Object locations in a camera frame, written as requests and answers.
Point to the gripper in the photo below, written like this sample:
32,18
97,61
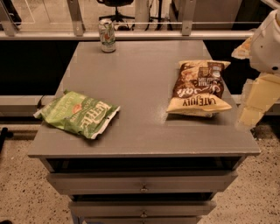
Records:
266,50

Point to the brown Late July chip bag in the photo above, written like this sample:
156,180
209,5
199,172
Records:
199,88

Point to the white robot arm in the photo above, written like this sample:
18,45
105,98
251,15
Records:
264,55

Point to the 7up soda can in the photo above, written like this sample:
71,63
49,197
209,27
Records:
107,35

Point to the green Kettle chip bag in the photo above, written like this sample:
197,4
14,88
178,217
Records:
78,114

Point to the grey drawer cabinet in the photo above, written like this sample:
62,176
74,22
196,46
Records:
139,77

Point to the black office chair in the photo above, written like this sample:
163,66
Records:
117,16

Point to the top grey drawer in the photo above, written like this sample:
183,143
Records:
129,183

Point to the grey drawer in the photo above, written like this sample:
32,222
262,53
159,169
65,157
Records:
129,183
142,209

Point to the middle grey drawer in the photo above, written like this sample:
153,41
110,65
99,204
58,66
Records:
142,209

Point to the metal window rail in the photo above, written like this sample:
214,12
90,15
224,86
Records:
130,35

